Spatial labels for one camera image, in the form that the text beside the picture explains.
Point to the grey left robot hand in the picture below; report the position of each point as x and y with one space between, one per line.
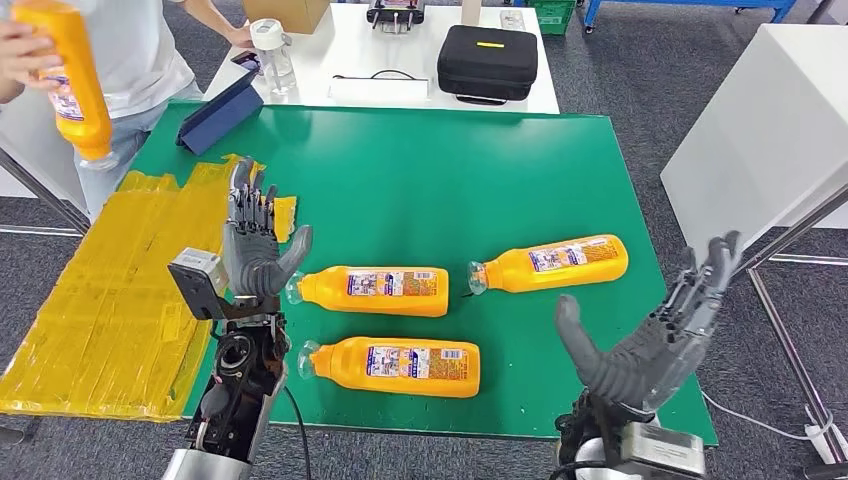
252 258

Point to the grey floor rail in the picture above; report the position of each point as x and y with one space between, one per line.
40 232
811 260

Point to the blue rack frame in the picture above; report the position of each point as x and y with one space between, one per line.
588 16

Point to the person's left forearm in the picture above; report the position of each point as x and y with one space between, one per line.
205 16

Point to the person's right hand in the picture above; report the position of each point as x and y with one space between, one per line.
26 56

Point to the blue tablet case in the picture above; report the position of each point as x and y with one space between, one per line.
220 118

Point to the orange detergent bottle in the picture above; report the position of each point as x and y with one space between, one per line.
324 295
83 126
556 272
397 385

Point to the green plastic crate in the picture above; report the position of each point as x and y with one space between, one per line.
550 18

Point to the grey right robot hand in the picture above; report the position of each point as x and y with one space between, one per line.
636 371

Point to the person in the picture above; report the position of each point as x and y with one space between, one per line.
132 53

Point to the yellow taped cardboard sheet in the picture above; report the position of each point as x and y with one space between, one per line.
99 318

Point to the clear water bottle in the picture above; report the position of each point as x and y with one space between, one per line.
275 63

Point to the metal table leg frame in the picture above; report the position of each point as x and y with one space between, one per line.
785 344
46 195

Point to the black carrying case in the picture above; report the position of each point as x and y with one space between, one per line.
488 63

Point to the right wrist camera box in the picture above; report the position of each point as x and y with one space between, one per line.
662 450

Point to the brown cardboard box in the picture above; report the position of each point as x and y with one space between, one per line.
285 13

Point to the green table mat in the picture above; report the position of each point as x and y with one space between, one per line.
464 185

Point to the beige post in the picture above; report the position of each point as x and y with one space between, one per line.
470 10

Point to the person's left hand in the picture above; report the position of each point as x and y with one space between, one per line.
240 38

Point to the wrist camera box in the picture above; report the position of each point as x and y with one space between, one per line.
662 450
199 281

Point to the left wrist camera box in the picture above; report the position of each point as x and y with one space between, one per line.
199 281

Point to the small clear packet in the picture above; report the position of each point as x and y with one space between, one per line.
511 20

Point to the white side table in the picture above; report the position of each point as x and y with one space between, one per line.
762 142
33 152

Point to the black controller device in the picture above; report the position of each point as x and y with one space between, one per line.
395 12

